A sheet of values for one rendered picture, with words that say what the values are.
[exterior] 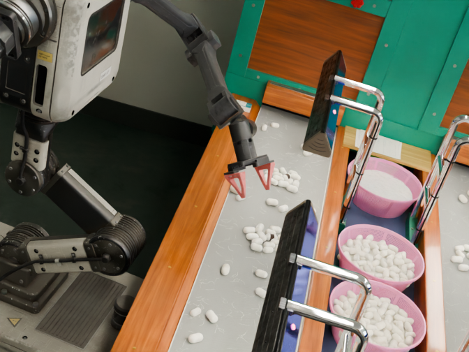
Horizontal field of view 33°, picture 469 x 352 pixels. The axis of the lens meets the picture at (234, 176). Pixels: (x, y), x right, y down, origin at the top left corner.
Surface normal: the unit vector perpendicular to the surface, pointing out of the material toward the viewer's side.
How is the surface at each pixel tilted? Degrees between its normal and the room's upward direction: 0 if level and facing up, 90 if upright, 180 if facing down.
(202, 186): 0
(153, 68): 90
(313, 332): 0
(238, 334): 0
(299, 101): 90
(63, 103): 84
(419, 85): 90
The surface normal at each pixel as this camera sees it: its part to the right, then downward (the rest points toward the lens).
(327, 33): -0.18, 0.49
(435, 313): 0.23, -0.82
